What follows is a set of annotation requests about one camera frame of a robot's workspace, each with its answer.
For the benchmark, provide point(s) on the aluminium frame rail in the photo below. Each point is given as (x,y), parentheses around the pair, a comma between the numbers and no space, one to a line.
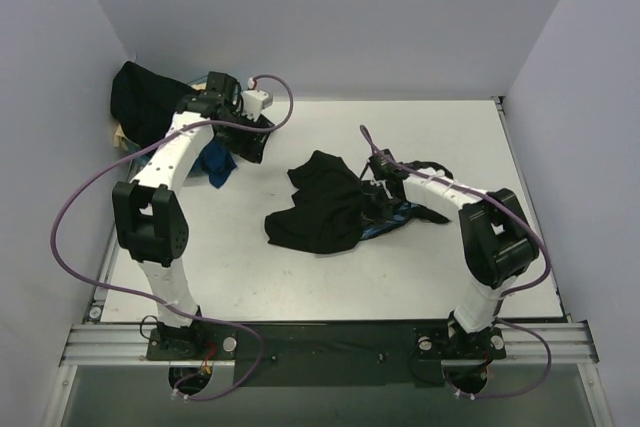
(122,345)

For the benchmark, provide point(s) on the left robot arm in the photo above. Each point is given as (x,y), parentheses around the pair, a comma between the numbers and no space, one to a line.
(150,223)

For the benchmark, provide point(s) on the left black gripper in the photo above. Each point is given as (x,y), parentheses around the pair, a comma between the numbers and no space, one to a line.
(252,142)

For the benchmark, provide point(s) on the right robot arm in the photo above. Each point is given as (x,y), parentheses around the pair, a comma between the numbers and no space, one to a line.
(496,238)

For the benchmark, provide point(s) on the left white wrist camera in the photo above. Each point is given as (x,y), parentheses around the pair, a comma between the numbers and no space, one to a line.
(254,100)

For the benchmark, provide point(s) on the black graphic t shirt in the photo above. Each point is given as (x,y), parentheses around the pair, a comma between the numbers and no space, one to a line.
(326,216)

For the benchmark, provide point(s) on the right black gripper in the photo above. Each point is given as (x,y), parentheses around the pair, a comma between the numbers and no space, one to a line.
(375,195)

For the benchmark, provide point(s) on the teal plastic basket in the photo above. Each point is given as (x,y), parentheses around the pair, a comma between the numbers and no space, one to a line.
(143,160)

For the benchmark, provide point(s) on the cream t shirt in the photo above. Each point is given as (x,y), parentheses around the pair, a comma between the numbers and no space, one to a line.
(119,138)

